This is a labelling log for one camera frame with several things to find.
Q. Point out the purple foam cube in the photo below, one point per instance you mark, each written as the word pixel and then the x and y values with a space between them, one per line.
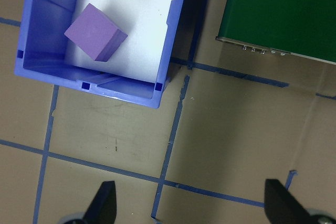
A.
pixel 92 32

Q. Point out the blue plastic storage bin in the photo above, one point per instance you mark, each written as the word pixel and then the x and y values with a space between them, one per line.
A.
pixel 173 37

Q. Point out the white foam pad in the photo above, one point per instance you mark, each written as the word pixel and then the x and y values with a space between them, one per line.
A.
pixel 141 24

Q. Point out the green conveyor belt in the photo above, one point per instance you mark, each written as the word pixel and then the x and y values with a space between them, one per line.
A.
pixel 275 6

